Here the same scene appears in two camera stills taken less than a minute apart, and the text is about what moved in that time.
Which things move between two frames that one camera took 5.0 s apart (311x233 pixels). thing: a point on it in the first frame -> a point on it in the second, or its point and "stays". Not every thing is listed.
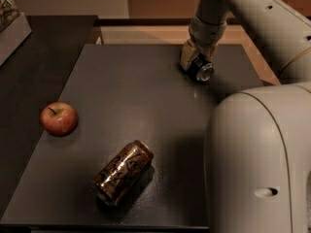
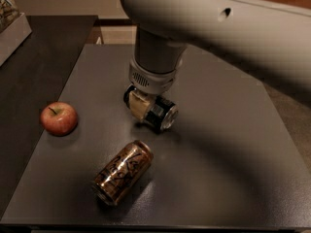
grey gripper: (204, 33) -> (152, 82)
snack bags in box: (9, 11) stays
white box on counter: (12, 38) stays
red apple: (58, 118) stays
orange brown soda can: (121, 173) stays
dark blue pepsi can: (201, 69) -> (155, 111)
